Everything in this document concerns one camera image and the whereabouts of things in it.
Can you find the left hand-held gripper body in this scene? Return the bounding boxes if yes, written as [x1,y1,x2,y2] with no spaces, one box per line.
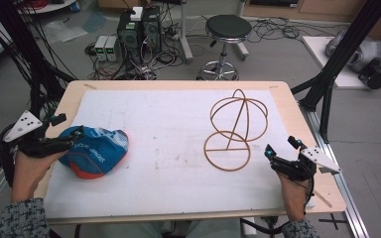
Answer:
[0,110,74,159]

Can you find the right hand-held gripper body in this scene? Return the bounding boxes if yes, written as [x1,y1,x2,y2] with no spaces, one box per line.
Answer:
[270,146,343,182]

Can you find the wooden wire hat stand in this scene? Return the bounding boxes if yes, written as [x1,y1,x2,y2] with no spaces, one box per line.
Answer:
[202,88,270,173]

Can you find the person's left hand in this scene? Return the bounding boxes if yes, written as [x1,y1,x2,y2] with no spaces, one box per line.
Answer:
[10,149,67,203]

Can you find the person's right hand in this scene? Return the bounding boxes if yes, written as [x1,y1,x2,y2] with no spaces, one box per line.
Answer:
[277,172,313,222]

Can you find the wooden table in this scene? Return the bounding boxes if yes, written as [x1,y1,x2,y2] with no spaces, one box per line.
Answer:
[34,79,348,226]

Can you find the thin wooden stick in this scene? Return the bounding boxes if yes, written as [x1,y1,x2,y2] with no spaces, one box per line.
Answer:
[312,189,333,210]

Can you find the grey bench power supply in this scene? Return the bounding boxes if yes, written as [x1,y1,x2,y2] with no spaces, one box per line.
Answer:
[104,35,121,62]
[93,35,109,62]

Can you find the clear plastic sheet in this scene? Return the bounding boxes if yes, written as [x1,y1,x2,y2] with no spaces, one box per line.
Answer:
[42,19,89,45]

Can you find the white floor board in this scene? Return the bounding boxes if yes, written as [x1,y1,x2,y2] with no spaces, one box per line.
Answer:
[302,35,381,90]

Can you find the black device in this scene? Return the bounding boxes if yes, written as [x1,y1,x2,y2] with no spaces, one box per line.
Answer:
[357,59,381,91]

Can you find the white desk leg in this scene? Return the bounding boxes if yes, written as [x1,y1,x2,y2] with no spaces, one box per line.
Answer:
[178,0,194,64]
[233,0,250,62]

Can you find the black computer tower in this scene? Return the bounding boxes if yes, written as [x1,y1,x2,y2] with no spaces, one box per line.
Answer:
[141,5,163,56]
[116,9,144,64]

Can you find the grey robot shell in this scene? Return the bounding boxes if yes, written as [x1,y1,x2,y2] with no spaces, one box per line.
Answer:
[324,30,381,74]

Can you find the white round table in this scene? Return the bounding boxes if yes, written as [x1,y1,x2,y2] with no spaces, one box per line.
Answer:
[17,0,77,16]

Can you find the black round stool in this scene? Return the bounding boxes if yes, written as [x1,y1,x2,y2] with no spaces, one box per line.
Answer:
[195,14,254,81]

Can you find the white box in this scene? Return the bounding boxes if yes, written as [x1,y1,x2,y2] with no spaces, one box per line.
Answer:
[130,6,145,22]

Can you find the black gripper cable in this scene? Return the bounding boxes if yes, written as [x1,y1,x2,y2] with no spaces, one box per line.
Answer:
[303,178,316,216]

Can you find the aluminium rail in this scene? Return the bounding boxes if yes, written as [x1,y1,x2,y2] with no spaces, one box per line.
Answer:
[298,100,372,238]

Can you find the black frame post with cables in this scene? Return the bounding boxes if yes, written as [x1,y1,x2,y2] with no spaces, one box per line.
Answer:
[0,0,77,115]

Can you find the black hose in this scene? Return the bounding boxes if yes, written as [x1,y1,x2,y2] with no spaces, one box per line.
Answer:
[239,217,291,238]

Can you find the tangle of floor cables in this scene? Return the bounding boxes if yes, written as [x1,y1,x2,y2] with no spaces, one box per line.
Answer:
[84,43,187,81]

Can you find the black floor cables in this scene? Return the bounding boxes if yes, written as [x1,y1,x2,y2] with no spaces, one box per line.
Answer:
[247,16,338,45]

